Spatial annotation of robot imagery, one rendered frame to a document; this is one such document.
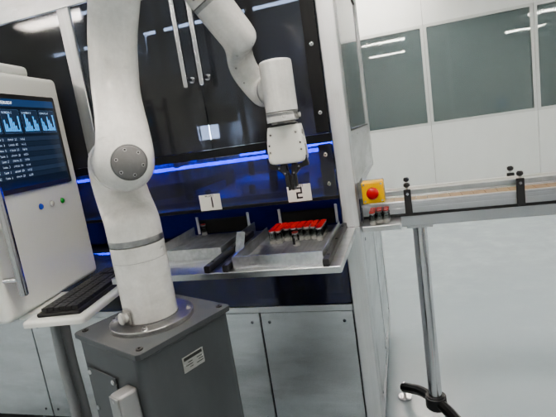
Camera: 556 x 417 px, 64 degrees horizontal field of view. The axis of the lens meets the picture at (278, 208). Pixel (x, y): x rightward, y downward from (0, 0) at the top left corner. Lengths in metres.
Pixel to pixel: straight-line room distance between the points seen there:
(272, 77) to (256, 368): 1.15
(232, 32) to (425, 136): 5.13
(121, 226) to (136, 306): 0.18
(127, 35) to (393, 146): 5.29
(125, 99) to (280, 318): 1.04
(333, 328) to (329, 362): 0.14
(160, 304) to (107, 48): 0.55
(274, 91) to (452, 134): 5.09
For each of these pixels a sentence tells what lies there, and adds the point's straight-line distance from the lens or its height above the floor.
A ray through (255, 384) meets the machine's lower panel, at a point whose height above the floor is 0.28.
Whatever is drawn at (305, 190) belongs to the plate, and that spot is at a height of 1.03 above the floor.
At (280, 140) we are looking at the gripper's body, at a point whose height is 1.22.
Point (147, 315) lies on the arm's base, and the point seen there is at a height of 0.89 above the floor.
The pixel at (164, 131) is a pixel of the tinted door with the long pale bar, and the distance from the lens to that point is 1.72.
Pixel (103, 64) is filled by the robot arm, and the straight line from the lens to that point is 1.01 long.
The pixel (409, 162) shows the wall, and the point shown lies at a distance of 6.12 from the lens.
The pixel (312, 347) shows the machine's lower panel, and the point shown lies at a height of 0.43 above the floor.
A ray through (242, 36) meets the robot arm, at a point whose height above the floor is 1.47.
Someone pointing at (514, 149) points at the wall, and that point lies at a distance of 6.26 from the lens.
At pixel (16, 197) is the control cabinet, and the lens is 1.61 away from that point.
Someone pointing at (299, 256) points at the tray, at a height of 0.91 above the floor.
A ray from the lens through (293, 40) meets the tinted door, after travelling 1.56.
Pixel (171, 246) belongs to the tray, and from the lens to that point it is 1.64.
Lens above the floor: 1.24
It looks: 10 degrees down
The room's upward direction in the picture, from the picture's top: 9 degrees counter-clockwise
